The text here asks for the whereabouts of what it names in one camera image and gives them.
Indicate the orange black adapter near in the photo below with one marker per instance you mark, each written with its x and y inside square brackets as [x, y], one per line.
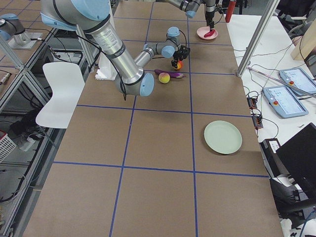
[257, 121]

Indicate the teach pendant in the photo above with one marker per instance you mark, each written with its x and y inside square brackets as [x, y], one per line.
[297, 78]
[284, 102]

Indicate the orange black adapter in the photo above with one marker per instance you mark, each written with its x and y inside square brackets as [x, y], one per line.
[252, 102]
[257, 121]

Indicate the aluminium frame post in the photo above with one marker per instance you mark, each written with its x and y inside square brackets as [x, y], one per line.
[262, 25]

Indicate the green plate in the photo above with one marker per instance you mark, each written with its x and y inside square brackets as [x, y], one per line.
[223, 137]

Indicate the black box with label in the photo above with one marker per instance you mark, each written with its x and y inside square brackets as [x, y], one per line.
[272, 162]

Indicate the red fire extinguisher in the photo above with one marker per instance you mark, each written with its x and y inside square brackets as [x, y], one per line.
[230, 10]

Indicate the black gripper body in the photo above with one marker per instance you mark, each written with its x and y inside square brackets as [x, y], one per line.
[177, 55]
[210, 15]

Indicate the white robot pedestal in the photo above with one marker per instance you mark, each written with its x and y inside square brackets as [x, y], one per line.
[106, 70]

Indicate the yellow pink peach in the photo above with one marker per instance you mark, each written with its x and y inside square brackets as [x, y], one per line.
[164, 78]

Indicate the orange black adapter far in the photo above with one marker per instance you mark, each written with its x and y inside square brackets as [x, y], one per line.
[252, 102]

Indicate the purple eggplant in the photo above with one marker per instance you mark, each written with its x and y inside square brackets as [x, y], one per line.
[173, 74]

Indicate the pink plate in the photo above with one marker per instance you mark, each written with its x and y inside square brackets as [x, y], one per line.
[203, 30]

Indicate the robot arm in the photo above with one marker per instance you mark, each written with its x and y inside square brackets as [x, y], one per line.
[93, 17]
[190, 7]

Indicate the white plastic basket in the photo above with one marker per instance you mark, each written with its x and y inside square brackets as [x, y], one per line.
[6, 145]

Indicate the wooden board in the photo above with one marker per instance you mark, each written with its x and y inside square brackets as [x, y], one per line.
[306, 44]

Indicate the black laptop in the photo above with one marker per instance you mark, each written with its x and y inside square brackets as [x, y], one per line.
[298, 155]

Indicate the white chair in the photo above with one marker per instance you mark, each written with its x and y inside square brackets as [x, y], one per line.
[66, 82]

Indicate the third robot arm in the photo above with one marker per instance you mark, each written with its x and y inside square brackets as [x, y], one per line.
[17, 36]

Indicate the red chili pepper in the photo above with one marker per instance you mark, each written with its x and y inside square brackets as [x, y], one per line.
[210, 34]

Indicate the red yellow pomegranate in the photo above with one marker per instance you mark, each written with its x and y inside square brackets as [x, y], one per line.
[180, 65]

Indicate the near teach pendant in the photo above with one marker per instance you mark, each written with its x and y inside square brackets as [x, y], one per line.
[284, 102]

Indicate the far teach pendant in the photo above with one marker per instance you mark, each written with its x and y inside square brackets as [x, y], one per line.
[297, 78]

